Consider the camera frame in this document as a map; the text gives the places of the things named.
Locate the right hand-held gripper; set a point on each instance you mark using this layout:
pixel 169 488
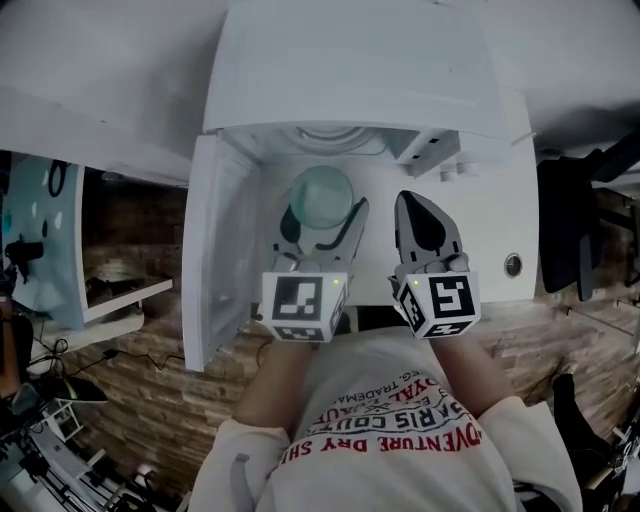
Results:
pixel 450 300

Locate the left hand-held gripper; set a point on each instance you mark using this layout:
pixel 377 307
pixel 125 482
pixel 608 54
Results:
pixel 295 300

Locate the white microwave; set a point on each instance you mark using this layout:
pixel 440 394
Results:
pixel 350 65

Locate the person's right forearm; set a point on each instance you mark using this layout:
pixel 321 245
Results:
pixel 470 375

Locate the person's left forearm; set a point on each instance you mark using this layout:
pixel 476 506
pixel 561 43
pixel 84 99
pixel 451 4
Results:
pixel 275 385

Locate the white table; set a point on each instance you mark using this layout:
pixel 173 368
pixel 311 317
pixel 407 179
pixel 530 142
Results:
pixel 480 225

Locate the black office chair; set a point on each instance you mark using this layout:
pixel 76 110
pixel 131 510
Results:
pixel 565 225

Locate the person's white printed shirt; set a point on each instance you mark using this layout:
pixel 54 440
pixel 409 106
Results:
pixel 390 475

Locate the light blue glass table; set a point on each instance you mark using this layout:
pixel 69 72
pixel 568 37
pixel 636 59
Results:
pixel 60 260

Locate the small black item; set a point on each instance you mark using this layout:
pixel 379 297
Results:
pixel 46 229

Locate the black green shoe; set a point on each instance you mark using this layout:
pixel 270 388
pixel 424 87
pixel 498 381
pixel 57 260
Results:
pixel 80 392

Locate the black cylinder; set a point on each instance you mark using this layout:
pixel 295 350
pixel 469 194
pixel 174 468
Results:
pixel 25 250

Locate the teal round item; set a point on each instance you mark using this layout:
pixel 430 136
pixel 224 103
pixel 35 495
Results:
pixel 7 222

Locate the white metal rack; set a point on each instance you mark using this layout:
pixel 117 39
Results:
pixel 55 450

